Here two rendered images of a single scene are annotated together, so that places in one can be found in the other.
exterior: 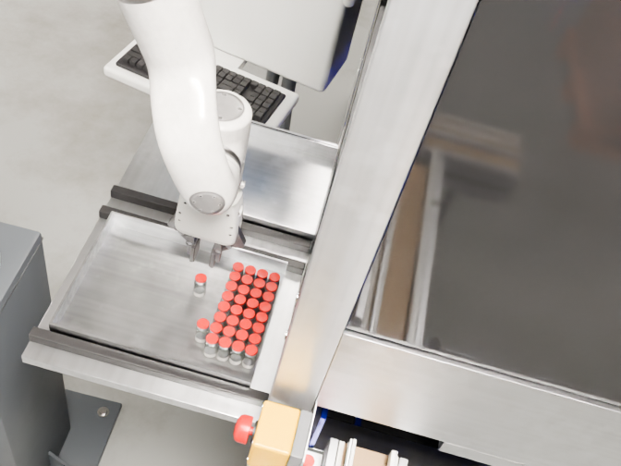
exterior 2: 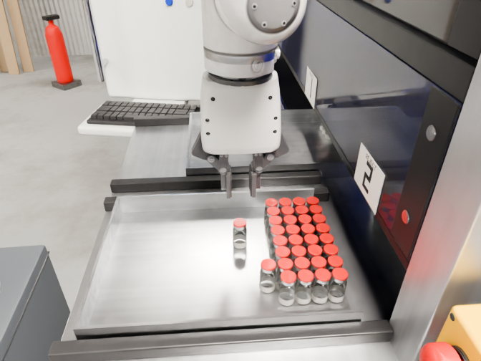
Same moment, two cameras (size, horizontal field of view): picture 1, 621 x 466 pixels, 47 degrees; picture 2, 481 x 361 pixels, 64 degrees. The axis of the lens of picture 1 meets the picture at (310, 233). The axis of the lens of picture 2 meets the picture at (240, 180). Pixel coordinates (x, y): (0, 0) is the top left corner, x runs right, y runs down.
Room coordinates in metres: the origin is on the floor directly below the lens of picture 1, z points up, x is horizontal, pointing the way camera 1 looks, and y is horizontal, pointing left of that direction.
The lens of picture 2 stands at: (0.29, 0.19, 1.30)
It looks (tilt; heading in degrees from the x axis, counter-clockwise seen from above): 34 degrees down; 356
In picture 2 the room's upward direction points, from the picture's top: straight up
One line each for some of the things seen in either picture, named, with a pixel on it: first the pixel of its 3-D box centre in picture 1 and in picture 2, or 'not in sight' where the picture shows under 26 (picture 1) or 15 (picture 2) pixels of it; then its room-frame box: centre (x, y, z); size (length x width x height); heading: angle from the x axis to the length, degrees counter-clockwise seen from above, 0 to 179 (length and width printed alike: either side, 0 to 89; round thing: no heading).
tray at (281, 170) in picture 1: (283, 182); (265, 141); (1.05, 0.08, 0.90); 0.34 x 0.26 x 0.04; 90
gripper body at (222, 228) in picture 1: (210, 208); (240, 108); (0.74, 0.16, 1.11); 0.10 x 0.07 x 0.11; 90
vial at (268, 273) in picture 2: (201, 330); (268, 276); (0.65, 0.13, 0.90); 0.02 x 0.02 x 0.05
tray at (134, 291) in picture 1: (176, 296); (219, 252); (0.71, 0.20, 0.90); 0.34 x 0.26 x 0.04; 90
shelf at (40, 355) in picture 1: (225, 241); (239, 198); (0.88, 0.15, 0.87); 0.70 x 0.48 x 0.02; 0
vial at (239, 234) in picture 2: (200, 286); (240, 233); (0.74, 0.16, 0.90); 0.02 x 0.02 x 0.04
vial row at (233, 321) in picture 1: (237, 312); (293, 245); (0.71, 0.08, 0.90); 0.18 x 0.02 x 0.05; 0
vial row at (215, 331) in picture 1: (225, 308); (278, 246); (0.71, 0.11, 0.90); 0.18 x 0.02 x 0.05; 0
